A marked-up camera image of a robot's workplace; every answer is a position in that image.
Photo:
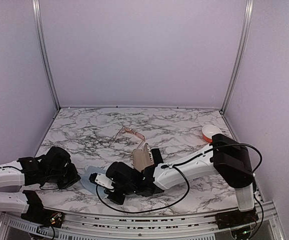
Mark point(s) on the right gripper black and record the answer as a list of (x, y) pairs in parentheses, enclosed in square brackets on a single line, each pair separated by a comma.
[(119, 200)]

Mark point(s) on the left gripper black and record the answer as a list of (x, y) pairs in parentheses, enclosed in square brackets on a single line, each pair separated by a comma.
[(73, 175)]

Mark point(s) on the striped flag glasses pouch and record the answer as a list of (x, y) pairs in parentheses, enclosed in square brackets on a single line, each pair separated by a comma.
[(142, 158)]

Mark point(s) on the black glasses case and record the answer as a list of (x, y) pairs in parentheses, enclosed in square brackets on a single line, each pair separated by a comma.
[(156, 157)]

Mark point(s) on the pink frame sunglasses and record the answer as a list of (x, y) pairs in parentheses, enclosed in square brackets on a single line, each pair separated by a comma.
[(128, 130)]

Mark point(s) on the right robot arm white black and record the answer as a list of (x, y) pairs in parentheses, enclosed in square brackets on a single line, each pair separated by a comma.
[(223, 156)]

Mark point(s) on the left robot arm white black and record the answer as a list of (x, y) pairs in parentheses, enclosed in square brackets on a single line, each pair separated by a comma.
[(54, 167)]

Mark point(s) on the orange white bowl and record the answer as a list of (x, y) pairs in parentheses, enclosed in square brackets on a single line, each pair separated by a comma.
[(208, 131)]

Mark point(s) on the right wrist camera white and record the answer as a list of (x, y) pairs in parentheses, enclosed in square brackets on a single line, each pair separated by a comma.
[(100, 180)]

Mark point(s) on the front aluminium rail base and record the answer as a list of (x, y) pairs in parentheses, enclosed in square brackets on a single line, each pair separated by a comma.
[(200, 226)]

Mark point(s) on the left aluminium frame post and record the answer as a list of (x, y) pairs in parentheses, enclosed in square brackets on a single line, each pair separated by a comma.
[(44, 53)]

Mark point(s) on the aluminium frame post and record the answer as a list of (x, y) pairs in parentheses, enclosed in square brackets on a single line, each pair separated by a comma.
[(44, 53), (245, 31)]

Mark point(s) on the right aluminium frame post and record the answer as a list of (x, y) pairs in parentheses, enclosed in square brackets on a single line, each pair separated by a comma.
[(245, 31)]

